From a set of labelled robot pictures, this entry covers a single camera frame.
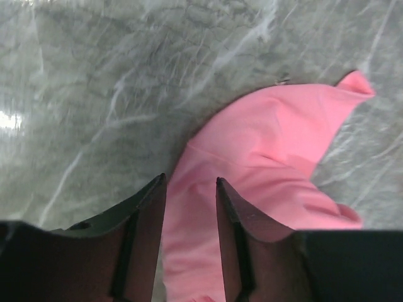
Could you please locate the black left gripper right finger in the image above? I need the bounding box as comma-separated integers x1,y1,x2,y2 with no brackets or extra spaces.
216,178,302,301

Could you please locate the pink t shirt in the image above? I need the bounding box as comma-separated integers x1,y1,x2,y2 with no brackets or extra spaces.
162,71,375,301

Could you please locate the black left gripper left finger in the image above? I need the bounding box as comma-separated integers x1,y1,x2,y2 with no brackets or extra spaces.
50,174,166,301

